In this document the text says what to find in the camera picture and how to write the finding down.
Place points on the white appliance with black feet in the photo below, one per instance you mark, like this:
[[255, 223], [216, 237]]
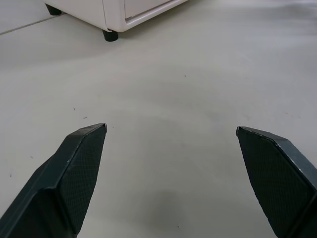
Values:
[[109, 15]]

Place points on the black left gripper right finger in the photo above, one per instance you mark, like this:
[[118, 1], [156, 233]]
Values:
[[277, 178]]

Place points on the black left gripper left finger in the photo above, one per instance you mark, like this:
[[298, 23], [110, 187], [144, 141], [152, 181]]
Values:
[[62, 183]]

